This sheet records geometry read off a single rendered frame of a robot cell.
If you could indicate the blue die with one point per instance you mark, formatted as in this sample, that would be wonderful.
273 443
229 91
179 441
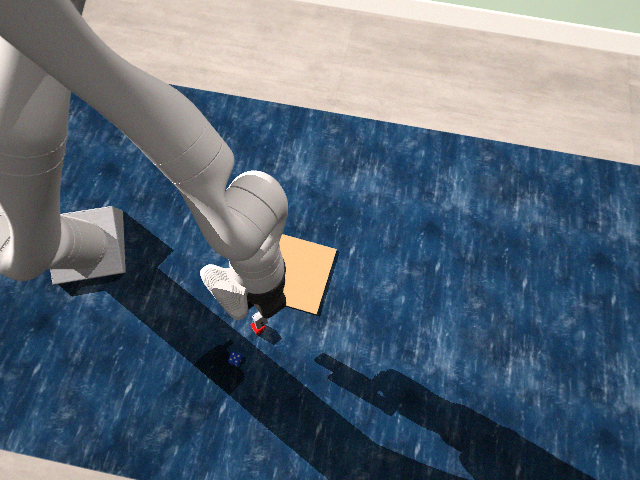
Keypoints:
235 358

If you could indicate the red die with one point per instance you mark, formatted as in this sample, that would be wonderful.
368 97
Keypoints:
257 331

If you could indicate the tan square mat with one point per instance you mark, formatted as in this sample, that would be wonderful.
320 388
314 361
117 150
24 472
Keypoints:
307 269

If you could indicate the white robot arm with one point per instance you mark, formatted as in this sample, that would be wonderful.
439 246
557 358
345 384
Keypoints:
58 54

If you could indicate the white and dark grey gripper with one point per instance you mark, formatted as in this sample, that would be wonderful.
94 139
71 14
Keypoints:
237 294

